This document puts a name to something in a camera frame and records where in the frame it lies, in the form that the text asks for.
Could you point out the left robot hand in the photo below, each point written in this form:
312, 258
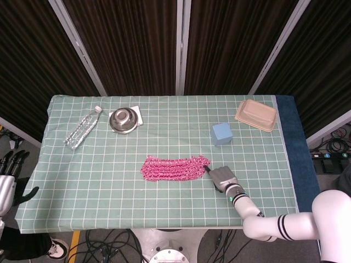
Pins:
6, 189

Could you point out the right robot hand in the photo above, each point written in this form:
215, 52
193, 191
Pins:
223, 176

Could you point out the pink knitted cloth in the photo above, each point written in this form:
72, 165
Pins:
172, 170

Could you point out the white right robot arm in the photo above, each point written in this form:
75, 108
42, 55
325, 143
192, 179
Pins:
329, 211

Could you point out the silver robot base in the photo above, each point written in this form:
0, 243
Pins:
167, 246

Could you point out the black device panel with LEDs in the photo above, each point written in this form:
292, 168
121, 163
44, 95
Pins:
330, 155

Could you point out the blue foam cube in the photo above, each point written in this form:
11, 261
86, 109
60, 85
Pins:
221, 134

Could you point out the green checked tablecloth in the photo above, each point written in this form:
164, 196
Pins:
164, 164

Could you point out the beige plastic food container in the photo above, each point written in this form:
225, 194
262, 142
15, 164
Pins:
256, 115

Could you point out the dark blue table cover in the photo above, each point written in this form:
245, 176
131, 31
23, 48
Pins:
296, 153

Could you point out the white black sneaker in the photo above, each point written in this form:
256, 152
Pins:
58, 248

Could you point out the clear plastic water bottle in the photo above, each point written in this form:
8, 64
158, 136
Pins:
82, 130

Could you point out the white square pad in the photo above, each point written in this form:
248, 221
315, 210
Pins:
138, 115

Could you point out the stainless steel bowl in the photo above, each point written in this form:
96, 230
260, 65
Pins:
123, 120

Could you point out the white frame post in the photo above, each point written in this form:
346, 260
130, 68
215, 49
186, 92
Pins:
329, 127
183, 46
279, 46
19, 131
79, 49

